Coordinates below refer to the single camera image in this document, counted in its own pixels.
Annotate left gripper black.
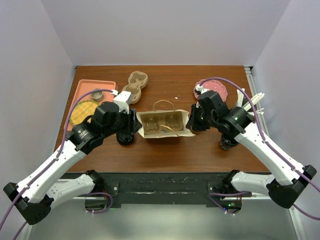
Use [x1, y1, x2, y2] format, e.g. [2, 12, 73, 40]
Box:
[103, 106, 142, 138]

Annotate cardboard cup carrier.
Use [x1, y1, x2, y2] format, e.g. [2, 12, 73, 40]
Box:
[122, 71, 148, 105]
[140, 112, 184, 135]

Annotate brown paper bag with handles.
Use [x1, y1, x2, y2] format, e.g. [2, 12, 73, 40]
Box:
[136, 99, 194, 139]

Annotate black coffee cup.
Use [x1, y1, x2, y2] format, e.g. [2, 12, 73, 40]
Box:
[219, 134, 239, 151]

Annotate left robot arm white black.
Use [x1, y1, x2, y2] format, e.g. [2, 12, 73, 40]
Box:
[3, 102, 142, 225]

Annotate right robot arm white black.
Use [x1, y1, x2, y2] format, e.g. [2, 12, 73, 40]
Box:
[186, 89, 317, 209]

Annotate pink polka dot plate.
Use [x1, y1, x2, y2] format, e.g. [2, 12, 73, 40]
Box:
[202, 80, 228, 102]

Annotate small grey ceramic cup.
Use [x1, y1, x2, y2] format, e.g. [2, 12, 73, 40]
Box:
[90, 88, 104, 102]

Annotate yellow woven coaster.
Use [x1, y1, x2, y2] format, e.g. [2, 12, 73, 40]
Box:
[69, 100, 99, 126]

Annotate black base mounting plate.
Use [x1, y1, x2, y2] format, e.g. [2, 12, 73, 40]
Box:
[74, 172, 251, 213]

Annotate salmon pink tray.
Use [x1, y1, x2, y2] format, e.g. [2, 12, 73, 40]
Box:
[67, 79, 117, 131]

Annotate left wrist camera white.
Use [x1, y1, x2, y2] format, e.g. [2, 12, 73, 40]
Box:
[113, 91, 134, 114]

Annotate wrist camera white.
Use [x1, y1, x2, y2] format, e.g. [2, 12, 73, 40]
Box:
[113, 91, 134, 114]
[194, 84, 203, 96]

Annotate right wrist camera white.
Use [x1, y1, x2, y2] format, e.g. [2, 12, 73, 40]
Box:
[194, 84, 203, 96]

